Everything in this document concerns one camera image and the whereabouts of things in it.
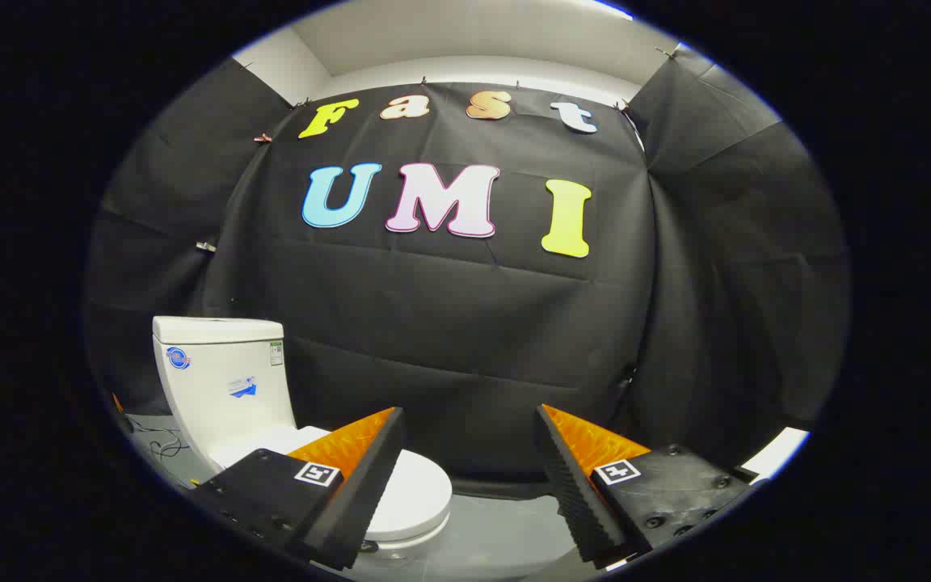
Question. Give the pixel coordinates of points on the white toilet lid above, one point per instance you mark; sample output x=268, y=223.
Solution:
x=417, y=493

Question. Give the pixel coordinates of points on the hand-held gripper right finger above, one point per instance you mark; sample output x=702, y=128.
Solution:
x=575, y=493

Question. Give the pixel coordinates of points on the small orange object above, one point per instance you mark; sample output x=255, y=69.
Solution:
x=116, y=402

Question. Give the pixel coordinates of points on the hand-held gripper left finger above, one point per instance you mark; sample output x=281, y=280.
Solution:
x=368, y=493

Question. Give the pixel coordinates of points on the black backdrop cloth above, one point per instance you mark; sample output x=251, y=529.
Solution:
x=449, y=323

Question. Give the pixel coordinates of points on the silver metal clip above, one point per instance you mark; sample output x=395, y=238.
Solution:
x=205, y=246

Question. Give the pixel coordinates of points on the white board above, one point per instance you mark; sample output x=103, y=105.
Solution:
x=781, y=453

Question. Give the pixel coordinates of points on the white toilet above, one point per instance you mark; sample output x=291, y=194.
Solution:
x=215, y=380

